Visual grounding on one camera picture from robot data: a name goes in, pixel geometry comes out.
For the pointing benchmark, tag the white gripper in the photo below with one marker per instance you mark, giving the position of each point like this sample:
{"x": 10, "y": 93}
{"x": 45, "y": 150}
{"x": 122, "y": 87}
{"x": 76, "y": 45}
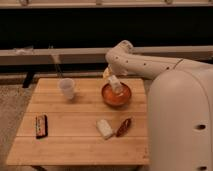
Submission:
{"x": 115, "y": 84}

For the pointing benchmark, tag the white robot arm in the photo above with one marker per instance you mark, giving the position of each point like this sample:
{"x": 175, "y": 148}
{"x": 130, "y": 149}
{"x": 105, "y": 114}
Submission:
{"x": 179, "y": 107}

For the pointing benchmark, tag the orange ceramic bowl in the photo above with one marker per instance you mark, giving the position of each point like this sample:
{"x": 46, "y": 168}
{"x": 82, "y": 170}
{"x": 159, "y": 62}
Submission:
{"x": 113, "y": 99}

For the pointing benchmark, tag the brown snack wrapper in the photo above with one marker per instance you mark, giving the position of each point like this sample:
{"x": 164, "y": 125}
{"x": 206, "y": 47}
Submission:
{"x": 126, "y": 124}

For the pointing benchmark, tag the white plastic cup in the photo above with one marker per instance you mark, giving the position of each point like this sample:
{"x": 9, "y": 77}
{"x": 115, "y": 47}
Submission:
{"x": 66, "y": 86}

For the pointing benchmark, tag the wooden table board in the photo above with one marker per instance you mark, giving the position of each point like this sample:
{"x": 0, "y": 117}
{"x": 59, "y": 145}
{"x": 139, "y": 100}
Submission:
{"x": 73, "y": 138}

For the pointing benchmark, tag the dark candy bar pack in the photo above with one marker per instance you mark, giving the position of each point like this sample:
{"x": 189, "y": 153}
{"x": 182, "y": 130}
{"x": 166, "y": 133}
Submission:
{"x": 41, "y": 126}

